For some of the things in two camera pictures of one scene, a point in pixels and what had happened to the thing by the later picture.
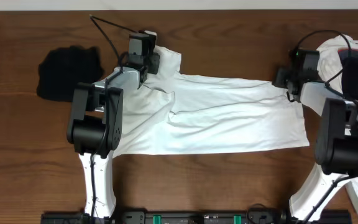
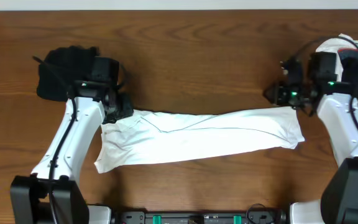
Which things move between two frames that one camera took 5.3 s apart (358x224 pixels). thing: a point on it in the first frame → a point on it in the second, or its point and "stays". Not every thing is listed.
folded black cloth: x=61 y=69 stays
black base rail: x=201 y=216 stays
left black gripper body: x=153 y=63 → x=119 y=109
